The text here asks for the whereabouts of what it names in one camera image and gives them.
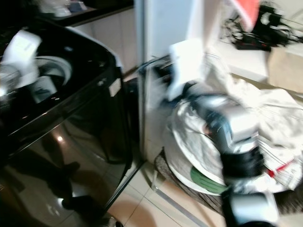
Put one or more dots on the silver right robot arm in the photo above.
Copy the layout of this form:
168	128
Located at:
236	127

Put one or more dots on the black top-load washing machine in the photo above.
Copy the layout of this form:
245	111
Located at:
90	113

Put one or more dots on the white cabinet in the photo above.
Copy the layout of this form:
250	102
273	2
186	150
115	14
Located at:
154	28

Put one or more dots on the black countertop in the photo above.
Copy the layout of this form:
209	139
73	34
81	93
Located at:
104	9

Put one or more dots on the red cloth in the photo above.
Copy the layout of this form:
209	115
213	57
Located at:
246	12

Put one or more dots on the brown cardboard box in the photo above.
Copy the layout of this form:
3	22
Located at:
286	68

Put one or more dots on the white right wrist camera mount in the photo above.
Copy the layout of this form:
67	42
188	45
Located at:
187	64

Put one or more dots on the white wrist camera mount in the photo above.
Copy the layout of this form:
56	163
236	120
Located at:
187	64
21	49

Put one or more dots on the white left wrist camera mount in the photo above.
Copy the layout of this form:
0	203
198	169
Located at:
21	49

